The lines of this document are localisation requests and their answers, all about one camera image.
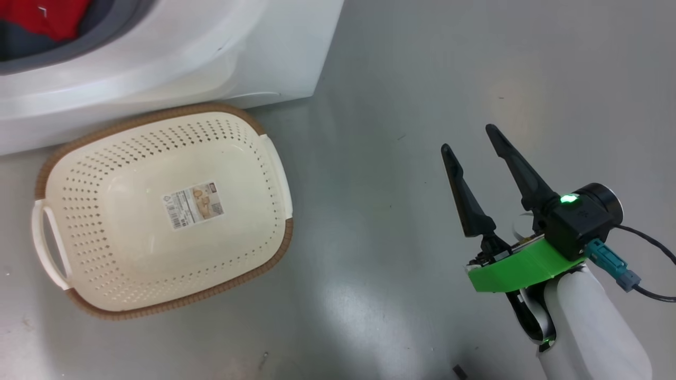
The white washing machine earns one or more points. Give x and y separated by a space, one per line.
158 63

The cream laundry basket brown rim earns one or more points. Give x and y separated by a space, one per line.
132 237

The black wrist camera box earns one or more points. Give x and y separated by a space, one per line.
575 227

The red and white garment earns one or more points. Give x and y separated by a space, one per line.
53 18

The small black floor piece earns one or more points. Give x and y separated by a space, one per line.
459 371

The paper barcode label sticker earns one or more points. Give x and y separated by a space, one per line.
193 206

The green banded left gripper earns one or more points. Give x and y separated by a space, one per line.
517 272

